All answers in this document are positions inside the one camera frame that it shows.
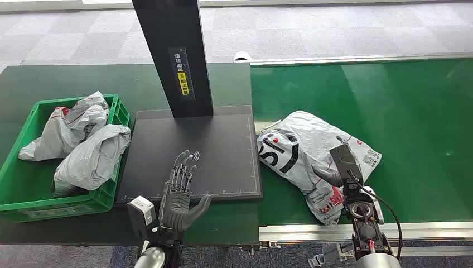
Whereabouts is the metal conveyor support bracket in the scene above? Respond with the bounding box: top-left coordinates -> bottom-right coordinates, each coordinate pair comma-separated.
308,242 -> 355,268

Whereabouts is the black inbound scanner machine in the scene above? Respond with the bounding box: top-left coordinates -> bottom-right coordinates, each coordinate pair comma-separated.
116,0 -> 263,203

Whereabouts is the grey printed courier package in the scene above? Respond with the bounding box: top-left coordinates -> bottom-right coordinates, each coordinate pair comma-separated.
257,110 -> 383,226

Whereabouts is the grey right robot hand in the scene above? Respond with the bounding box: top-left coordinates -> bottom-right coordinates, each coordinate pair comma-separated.
311,135 -> 365,189

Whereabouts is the yellow warning sticker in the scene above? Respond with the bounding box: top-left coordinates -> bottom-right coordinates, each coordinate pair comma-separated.
177,72 -> 191,96

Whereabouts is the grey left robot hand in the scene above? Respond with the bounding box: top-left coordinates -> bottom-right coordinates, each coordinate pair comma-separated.
158,149 -> 213,233

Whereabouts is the green plastic crate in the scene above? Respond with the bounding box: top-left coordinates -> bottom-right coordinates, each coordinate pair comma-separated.
0,93 -> 131,223

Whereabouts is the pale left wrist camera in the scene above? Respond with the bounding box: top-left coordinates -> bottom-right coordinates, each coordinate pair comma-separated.
127,195 -> 157,237

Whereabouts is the plain grey crumpled package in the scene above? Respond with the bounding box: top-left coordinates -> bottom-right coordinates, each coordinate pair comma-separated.
52,124 -> 132,198

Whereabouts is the small metal table bracket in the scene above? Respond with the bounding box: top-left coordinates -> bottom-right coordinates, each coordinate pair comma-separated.
240,240 -> 282,256

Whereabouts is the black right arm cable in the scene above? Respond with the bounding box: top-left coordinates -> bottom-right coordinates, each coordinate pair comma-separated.
346,169 -> 403,260

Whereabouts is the aluminium conveyor rail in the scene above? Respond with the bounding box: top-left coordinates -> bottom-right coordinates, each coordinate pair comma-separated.
258,221 -> 473,258
234,51 -> 473,66

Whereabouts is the green conveyor belt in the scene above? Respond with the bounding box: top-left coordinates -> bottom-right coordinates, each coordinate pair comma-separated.
250,58 -> 473,227

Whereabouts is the grey package with red print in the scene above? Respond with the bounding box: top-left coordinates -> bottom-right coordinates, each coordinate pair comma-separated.
17,91 -> 110,162

